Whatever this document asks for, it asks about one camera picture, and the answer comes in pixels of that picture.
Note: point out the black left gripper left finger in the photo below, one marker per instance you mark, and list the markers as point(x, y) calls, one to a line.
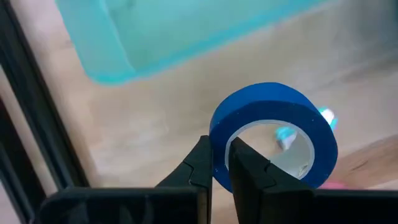
point(196, 174)

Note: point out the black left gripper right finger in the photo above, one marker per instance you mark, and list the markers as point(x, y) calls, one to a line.
point(248, 180)

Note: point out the blue tape roll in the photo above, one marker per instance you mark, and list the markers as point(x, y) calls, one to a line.
point(267, 102)

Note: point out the teal stapler remover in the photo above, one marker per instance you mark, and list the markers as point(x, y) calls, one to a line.
point(326, 115)

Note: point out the translucent aqua plastic tray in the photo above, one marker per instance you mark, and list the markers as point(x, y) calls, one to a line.
point(102, 46)

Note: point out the black aluminium table frame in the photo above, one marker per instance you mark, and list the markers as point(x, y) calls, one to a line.
point(37, 99)

